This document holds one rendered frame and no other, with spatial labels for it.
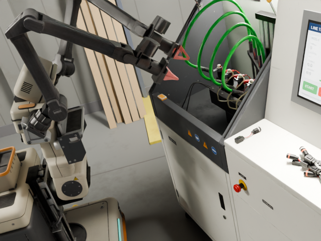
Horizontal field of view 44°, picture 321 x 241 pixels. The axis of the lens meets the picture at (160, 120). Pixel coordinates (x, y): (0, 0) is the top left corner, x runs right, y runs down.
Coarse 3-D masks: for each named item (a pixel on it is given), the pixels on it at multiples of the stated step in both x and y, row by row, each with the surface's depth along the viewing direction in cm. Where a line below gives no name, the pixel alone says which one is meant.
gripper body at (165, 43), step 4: (164, 40) 178; (168, 40) 180; (160, 44) 178; (164, 44) 178; (168, 44) 179; (172, 44) 180; (176, 44) 177; (160, 48) 179; (164, 48) 179; (168, 48) 179; (172, 48) 177; (164, 52) 182; (168, 52) 180
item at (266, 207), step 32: (288, 0) 147; (320, 0) 135; (288, 32) 150; (288, 64) 154; (288, 96) 157; (288, 128) 161; (320, 128) 147; (256, 192) 160; (288, 192) 139; (256, 224) 173; (288, 224) 149; (320, 224) 130
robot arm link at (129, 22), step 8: (88, 0) 192; (96, 0) 190; (104, 0) 189; (104, 8) 189; (112, 8) 187; (112, 16) 187; (120, 16) 184; (128, 16) 183; (128, 24) 182; (136, 24) 180; (144, 24) 184
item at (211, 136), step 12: (156, 96) 217; (156, 108) 223; (168, 108) 206; (180, 108) 201; (168, 120) 215; (180, 120) 199; (192, 120) 189; (180, 132) 207; (192, 132) 192; (204, 132) 179; (216, 132) 177; (192, 144) 199; (216, 144) 174; (216, 156) 179
